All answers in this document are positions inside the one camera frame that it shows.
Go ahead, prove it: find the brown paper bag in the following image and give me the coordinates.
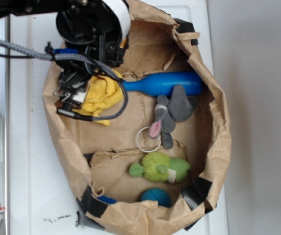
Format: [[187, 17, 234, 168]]
[[43, 0, 231, 235]]

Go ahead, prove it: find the white plastic ring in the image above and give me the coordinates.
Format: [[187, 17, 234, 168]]
[[136, 126, 161, 151]]

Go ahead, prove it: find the yellow cloth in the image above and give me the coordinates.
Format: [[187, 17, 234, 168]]
[[72, 75, 123, 117]]

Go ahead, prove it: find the blue plastic bowling pin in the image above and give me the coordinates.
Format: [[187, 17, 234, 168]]
[[123, 71, 203, 97]]

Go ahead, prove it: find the small blue object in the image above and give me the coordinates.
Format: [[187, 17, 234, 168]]
[[98, 195, 117, 205]]

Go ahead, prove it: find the blue ball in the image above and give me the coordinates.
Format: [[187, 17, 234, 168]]
[[140, 188, 172, 208]]

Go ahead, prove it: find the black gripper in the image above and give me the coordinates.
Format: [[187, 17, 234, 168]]
[[53, 60, 98, 115]]

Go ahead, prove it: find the grey braided cable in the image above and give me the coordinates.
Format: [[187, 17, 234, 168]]
[[0, 36, 129, 122]]

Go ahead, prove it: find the grey plush rabbit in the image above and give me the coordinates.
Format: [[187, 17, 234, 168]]
[[149, 85, 197, 149]]

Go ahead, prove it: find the green plush bird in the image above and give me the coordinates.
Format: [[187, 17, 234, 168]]
[[128, 152, 191, 184]]

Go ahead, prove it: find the white plastic tray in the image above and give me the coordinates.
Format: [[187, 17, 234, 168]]
[[6, 0, 229, 235]]

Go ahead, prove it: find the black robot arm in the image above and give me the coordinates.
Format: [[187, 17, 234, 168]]
[[0, 0, 131, 121]]

